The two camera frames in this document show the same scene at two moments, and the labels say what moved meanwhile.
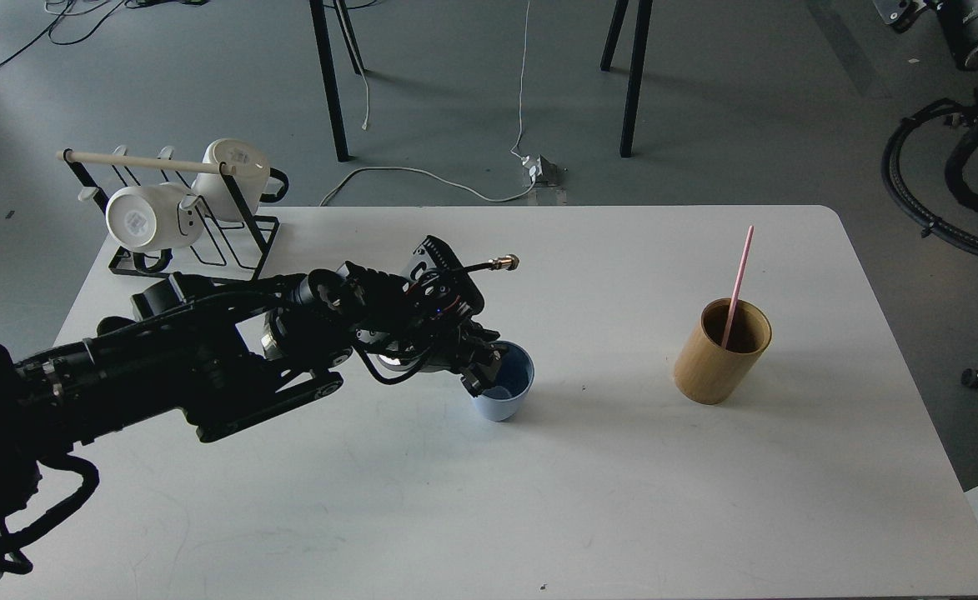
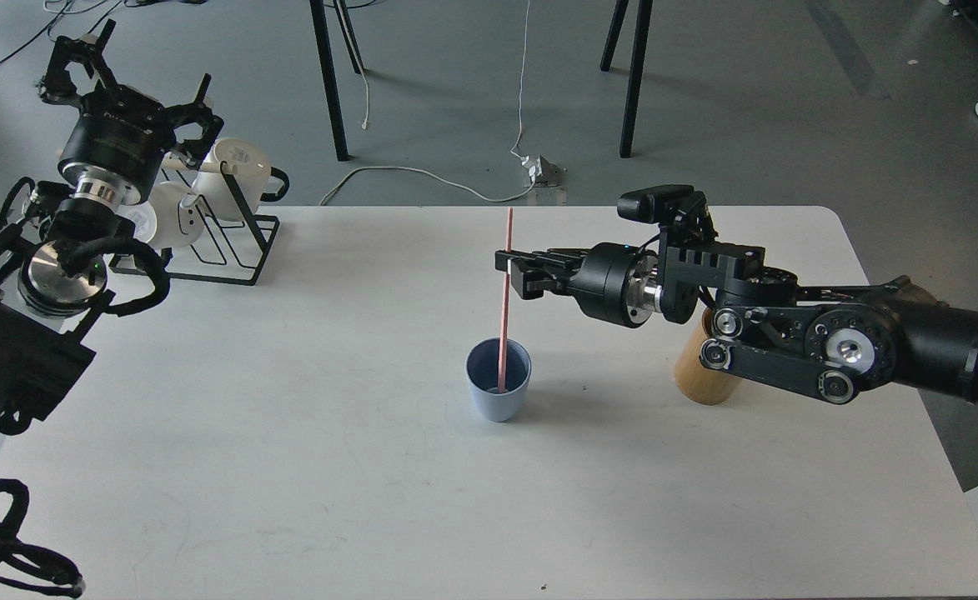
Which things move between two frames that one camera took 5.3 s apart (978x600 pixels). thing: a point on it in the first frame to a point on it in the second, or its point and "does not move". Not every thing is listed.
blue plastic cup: (504, 400) does not move
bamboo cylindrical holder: (706, 373) does not move
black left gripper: (424, 322) to (119, 137)
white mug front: (154, 216) does not move
